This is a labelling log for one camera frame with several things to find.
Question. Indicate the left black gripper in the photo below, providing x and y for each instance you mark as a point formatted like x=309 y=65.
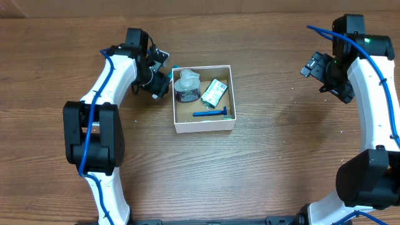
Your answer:
x=161 y=84

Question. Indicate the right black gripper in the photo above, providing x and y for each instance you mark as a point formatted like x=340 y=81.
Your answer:
x=346 y=94

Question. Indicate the green toothpaste tube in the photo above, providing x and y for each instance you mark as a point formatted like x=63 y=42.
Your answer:
x=170 y=75

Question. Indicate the clear pump soap bottle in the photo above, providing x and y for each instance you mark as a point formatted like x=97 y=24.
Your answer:
x=187 y=87

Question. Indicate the blue disposable razor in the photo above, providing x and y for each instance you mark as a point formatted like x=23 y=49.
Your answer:
x=220 y=113

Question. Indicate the green white soap bar packet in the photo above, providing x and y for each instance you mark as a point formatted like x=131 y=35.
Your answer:
x=214 y=93

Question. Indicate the green white toothbrush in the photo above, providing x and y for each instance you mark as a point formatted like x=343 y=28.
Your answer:
x=227 y=117

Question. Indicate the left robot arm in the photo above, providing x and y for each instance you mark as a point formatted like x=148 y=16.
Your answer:
x=93 y=131

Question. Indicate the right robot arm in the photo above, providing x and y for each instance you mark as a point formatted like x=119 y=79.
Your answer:
x=361 y=69

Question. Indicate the white open cardboard box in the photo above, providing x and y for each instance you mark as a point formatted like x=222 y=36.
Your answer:
x=183 y=112

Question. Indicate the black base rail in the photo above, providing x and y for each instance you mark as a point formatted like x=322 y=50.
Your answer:
x=206 y=222

